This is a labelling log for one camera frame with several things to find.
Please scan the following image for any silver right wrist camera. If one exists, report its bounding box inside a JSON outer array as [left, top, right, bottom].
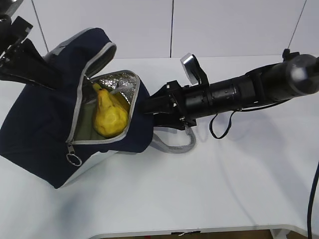
[[180, 53, 209, 85]]

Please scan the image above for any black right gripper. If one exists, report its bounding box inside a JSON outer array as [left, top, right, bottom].
[[142, 81, 197, 130]]

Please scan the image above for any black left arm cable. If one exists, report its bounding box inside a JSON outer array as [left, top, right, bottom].
[[307, 159, 319, 239]]

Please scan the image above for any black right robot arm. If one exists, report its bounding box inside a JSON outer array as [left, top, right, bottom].
[[139, 49, 319, 130]]

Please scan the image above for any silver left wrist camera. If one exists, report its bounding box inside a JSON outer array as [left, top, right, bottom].
[[0, 0, 23, 17]]

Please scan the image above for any white table leg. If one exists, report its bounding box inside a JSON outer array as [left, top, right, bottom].
[[270, 228, 291, 239]]

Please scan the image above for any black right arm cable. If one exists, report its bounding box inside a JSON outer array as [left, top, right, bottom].
[[209, 99, 292, 139]]

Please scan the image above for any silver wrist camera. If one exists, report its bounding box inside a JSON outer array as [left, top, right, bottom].
[[0, 0, 23, 17], [180, 53, 209, 85]]

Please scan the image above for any yellow pear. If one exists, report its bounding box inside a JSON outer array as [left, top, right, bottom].
[[92, 83, 130, 138]]

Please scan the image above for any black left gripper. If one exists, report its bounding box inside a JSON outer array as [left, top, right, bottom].
[[0, 16, 63, 90]]

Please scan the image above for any navy blue lunch bag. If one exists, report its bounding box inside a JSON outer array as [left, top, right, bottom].
[[0, 28, 196, 188]]

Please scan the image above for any green lid glass container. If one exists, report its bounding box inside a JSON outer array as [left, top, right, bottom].
[[73, 103, 106, 141]]

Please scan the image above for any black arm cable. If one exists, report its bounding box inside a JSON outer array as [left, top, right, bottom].
[[307, 159, 319, 239], [209, 99, 292, 139]]

